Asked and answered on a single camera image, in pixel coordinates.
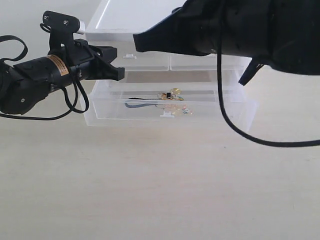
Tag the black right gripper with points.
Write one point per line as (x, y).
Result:
(283, 34)

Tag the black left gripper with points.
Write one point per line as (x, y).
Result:
(91, 62)

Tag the gold keychain with black strap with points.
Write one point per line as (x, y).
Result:
(170, 102)

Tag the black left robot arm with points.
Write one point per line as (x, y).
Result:
(25, 84)

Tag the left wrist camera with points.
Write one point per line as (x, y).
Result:
(61, 29)

